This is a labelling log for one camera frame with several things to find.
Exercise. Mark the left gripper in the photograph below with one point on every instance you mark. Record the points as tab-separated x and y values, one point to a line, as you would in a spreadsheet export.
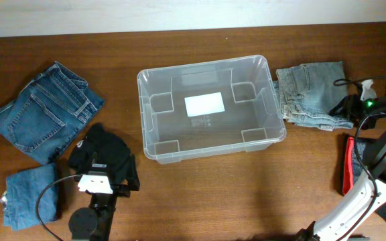
123	191

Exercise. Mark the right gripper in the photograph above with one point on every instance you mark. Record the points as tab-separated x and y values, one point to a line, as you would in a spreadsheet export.
346	106

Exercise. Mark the light blue jeans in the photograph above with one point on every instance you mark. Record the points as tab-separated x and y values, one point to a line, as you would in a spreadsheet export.
307	95

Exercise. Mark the black garment red grey band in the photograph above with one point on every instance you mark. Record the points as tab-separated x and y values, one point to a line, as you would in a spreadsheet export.
351	171

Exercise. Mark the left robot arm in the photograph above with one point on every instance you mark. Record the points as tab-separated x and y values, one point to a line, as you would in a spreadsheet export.
94	221

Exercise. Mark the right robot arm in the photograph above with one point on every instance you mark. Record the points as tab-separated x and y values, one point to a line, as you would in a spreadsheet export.
367	194

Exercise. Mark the small blue denim cloth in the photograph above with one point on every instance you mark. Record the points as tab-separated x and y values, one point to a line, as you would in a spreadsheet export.
23	204

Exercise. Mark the dark blue folded jeans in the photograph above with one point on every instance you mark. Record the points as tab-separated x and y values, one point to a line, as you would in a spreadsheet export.
49	113

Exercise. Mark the white label in bin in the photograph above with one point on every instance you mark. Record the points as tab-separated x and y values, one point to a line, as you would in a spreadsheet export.
204	104

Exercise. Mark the clear plastic storage bin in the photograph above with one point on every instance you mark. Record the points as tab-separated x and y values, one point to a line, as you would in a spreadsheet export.
251	120

